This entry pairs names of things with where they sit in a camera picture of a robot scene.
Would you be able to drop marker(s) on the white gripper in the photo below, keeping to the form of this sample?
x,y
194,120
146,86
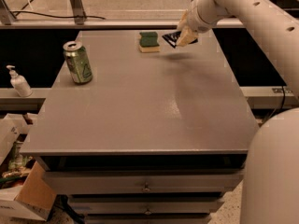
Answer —
x,y
194,19

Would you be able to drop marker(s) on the dark blue rxbar wrapper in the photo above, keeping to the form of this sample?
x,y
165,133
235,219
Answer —
x,y
172,38

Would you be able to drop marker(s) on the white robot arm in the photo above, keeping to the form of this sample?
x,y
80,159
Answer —
x,y
270,193

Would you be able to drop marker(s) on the green and yellow sponge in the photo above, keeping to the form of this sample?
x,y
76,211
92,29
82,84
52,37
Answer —
x,y
148,42

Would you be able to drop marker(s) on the grey drawer cabinet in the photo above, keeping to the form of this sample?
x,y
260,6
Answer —
x,y
154,138

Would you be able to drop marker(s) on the green soda can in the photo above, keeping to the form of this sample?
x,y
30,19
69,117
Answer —
x,y
77,62

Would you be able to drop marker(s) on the white pump bottle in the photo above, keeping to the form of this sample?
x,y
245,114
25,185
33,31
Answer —
x,y
19,83

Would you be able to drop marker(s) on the green bottle in box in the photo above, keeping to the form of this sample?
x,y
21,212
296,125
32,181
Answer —
x,y
17,160

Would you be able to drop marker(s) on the cardboard box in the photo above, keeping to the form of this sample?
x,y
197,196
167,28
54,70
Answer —
x,y
23,192

